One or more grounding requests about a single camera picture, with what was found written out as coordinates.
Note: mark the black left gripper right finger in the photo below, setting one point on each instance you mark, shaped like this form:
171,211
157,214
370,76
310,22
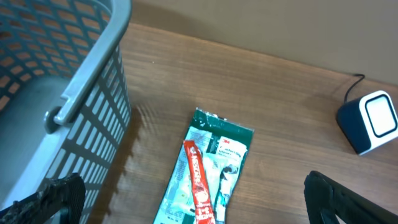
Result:
328,202

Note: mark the red Nescafe stick sachet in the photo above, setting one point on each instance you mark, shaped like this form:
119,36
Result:
200,190

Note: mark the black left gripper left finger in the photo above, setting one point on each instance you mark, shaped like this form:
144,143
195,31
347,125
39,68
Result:
65,197

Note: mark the white barcode scanner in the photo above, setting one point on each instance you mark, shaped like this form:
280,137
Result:
368,122

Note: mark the grey plastic shopping basket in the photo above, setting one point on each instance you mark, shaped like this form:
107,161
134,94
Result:
64,101

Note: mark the mint green small packet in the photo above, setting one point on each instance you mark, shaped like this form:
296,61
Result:
178,200

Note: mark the green 3M product package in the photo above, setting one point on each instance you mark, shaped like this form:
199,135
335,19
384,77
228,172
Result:
224,148

